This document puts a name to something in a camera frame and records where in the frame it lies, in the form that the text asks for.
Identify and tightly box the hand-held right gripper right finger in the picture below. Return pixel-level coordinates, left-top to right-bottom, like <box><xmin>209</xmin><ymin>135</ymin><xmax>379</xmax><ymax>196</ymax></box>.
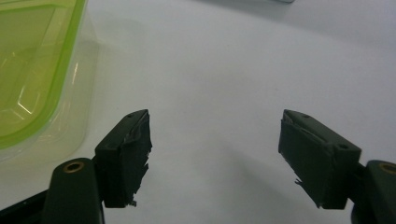
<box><xmin>277</xmin><ymin>108</ymin><xmax>396</xmax><ymax>224</ymax></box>

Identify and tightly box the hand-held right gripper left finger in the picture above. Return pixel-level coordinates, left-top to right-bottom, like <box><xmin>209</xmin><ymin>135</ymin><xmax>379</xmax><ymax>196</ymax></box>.
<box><xmin>40</xmin><ymin>108</ymin><xmax>153</xmax><ymax>224</ymax></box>

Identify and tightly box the clear container with green lid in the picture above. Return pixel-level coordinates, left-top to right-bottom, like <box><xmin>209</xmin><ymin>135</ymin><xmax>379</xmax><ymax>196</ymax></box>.
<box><xmin>0</xmin><ymin>0</ymin><xmax>101</xmax><ymax>165</ymax></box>

